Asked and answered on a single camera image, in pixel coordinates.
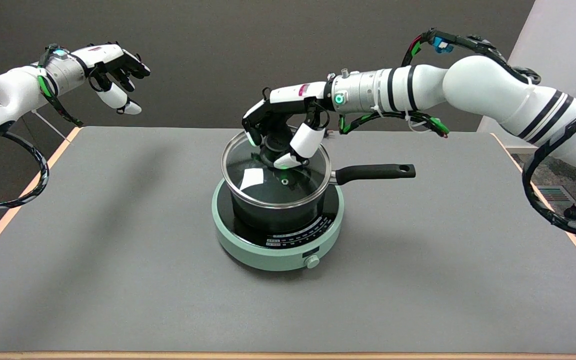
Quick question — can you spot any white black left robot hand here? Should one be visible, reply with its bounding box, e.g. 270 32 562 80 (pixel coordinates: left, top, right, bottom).
70 41 151 116

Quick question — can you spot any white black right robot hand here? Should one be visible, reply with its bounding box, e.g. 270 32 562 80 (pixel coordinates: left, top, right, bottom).
241 81 334 170

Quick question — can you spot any glass pot lid black knob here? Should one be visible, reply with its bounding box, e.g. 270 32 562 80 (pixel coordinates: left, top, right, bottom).
221 131 332 210

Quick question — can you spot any thin white rod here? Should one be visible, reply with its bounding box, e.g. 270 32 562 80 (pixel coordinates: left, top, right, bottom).
32 110 68 141

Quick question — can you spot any mint green induction cooker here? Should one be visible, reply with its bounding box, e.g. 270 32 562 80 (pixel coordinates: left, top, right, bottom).
211 176 345 272

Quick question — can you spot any floor vent grille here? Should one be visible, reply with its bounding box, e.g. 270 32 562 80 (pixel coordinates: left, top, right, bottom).
538 186 576 203

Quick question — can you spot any green black wrist cable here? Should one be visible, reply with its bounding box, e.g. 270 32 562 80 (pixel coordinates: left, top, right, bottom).
37 44 85 127
338 111 450 138

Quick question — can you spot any black saucepan with handle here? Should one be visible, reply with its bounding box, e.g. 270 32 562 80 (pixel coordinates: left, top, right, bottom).
228 163 417 235

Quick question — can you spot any black braided cable loop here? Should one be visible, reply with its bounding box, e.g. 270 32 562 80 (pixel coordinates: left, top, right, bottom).
521 102 576 237
0 129 50 211

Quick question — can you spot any black cable with blue connector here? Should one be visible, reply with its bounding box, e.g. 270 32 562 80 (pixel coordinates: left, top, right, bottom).
400 28 542 85

